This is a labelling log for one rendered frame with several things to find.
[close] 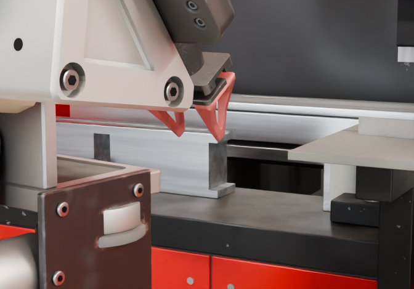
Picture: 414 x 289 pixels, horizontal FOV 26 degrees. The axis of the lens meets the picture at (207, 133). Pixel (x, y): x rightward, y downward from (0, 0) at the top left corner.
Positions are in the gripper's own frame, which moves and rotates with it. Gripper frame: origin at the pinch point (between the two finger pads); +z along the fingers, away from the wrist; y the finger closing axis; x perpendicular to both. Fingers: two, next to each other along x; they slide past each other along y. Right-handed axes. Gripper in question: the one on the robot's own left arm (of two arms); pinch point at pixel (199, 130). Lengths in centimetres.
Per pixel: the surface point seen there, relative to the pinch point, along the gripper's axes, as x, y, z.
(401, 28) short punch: -26.0, -16.6, 1.1
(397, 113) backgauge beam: -39.1, -8.9, 25.1
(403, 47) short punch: -25.5, -16.6, 3.7
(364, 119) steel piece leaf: -10.1, -16.5, 4.1
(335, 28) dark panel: -68, 13, 28
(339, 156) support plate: 3.6, -19.5, -1.6
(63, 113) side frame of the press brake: -42, 65, 35
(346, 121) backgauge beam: -37.3, -0.7, 26.4
